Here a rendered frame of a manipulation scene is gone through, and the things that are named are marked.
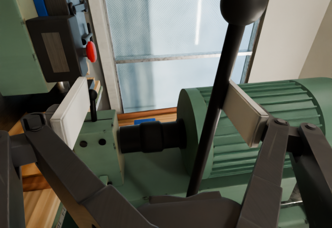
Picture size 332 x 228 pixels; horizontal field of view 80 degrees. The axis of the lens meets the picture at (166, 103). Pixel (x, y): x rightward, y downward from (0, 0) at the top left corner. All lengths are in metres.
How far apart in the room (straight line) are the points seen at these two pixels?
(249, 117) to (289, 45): 2.08
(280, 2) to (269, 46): 0.36
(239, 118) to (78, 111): 0.13
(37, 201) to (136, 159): 0.21
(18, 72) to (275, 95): 0.39
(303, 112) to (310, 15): 1.87
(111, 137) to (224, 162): 0.19
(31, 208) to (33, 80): 0.16
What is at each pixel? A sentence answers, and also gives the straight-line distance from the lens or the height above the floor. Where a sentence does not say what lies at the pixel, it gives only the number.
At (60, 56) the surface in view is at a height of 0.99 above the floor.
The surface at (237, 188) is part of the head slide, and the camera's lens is 0.45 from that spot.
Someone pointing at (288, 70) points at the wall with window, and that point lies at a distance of 2.37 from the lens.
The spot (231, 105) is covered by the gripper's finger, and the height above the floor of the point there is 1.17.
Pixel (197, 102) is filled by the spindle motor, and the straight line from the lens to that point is 0.33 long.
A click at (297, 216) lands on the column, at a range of 0.56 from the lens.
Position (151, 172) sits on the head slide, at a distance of 0.44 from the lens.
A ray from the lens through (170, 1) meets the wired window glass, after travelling 1.75.
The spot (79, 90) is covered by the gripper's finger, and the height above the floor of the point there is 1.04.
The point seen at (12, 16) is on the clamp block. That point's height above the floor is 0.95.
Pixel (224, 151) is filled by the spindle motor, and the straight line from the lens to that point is 0.34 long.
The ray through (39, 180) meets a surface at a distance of 0.34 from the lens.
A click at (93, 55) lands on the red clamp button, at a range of 0.31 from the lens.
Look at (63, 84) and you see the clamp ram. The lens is 0.38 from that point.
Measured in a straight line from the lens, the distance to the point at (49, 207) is 0.35.
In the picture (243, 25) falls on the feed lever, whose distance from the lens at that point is 0.18.
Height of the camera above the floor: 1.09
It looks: 6 degrees up
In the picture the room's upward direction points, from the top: 85 degrees clockwise
